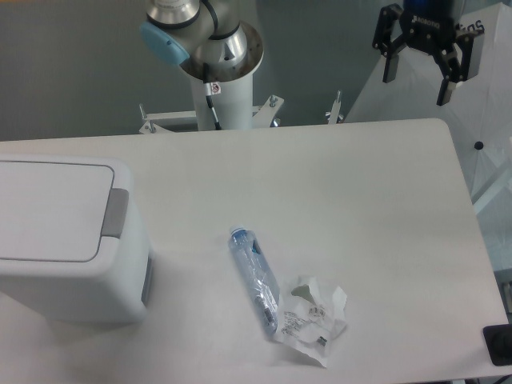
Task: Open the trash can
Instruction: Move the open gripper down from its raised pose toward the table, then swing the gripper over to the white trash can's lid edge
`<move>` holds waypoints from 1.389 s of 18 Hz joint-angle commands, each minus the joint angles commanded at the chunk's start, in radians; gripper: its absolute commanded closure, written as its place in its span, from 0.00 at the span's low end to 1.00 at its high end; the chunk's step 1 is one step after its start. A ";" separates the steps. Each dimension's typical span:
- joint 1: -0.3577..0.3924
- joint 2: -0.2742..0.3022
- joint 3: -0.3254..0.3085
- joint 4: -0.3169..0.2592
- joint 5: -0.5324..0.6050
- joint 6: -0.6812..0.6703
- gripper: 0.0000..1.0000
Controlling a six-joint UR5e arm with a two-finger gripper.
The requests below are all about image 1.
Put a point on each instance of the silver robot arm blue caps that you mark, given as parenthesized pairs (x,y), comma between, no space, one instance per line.
(176,30)

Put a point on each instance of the white trash can body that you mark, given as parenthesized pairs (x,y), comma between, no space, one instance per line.
(111,287)

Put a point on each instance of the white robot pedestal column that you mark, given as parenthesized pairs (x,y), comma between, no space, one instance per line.
(232,101)

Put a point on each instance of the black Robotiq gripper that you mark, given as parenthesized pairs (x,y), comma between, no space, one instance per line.
(430,27)

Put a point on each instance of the white trash can lid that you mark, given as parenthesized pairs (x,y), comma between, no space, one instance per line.
(52,212)

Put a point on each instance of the crumpled white plastic wrapper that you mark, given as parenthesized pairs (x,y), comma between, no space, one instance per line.
(311,315)

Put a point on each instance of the grey trash can push button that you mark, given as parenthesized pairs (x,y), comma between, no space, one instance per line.
(115,213)

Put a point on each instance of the crushed clear plastic bottle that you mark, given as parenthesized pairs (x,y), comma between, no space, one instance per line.
(258,278)

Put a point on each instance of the black device at table edge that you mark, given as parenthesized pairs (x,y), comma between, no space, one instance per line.
(498,342)

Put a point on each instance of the white Superior umbrella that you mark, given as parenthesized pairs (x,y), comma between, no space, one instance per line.
(479,111)

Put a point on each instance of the white pedestal base frame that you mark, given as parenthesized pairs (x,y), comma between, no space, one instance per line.
(264,116)

